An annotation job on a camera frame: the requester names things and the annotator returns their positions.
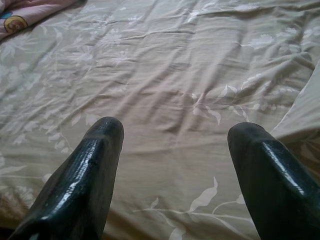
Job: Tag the beige floral bed sheet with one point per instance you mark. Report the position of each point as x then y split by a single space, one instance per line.
162 75

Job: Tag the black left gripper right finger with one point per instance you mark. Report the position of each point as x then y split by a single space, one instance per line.
275 190

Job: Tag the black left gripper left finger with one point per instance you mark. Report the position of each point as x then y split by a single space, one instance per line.
80 185

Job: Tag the pink cartoon print blanket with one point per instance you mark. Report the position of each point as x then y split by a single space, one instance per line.
22 15

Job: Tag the grey beige pillow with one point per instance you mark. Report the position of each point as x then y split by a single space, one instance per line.
305 115

